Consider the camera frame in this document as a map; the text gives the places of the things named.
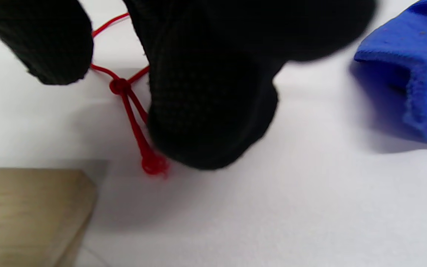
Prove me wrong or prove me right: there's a blue towel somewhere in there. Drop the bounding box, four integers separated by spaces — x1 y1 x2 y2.
354 0 427 144

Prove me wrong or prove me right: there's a wooden rack with posts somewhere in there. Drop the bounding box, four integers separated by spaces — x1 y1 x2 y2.
0 167 98 267

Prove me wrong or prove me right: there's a red elastic cord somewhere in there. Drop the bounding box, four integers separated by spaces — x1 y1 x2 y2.
90 13 169 178

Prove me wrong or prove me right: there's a person's right hand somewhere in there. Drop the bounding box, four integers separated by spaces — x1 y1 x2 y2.
0 0 377 171

